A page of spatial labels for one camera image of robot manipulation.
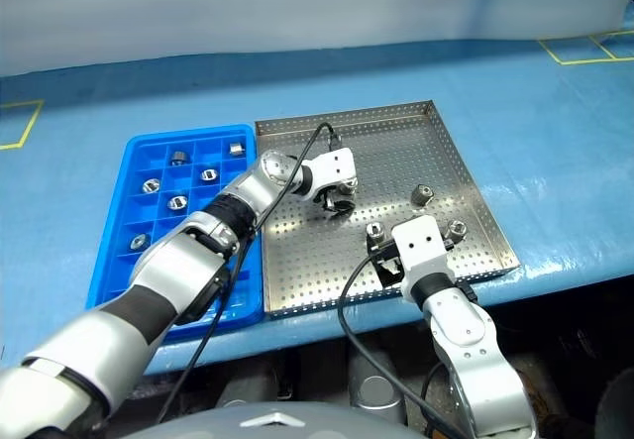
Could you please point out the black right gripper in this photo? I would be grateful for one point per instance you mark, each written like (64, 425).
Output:
(382, 252)

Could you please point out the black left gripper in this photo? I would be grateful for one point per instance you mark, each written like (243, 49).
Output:
(330, 194)

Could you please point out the metal roller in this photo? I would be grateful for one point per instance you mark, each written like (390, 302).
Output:
(209, 175)
(422, 194)
(138, 241)
(178, 202)
(237, 149)
(375, 231)
(456, 229)
(150, 185)
(179, 156)
(349, 186)

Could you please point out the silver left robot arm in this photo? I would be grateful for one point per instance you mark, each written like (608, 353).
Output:
(163, 270)

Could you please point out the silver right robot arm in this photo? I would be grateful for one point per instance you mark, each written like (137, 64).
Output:
(465, 330)

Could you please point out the perforated steel tray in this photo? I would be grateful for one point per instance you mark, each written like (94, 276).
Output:
(396, 151)

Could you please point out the blue plastic compartment tray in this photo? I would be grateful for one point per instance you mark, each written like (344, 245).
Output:
(205, 149)

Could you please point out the silver cylinder under table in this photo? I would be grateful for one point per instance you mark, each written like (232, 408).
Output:
(376, 389)

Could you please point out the grey robot torso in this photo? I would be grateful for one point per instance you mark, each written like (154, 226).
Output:
(223, 424)

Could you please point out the dark rounded shape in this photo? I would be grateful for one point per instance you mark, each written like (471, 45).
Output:
(616, 406)

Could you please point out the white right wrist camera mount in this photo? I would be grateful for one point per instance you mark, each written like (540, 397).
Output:
(421, 248)

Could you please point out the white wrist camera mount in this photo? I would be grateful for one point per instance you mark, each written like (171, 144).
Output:
(333, 165)
(421, 248)

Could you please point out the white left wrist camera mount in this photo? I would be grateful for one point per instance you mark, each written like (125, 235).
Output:
(333, 165)

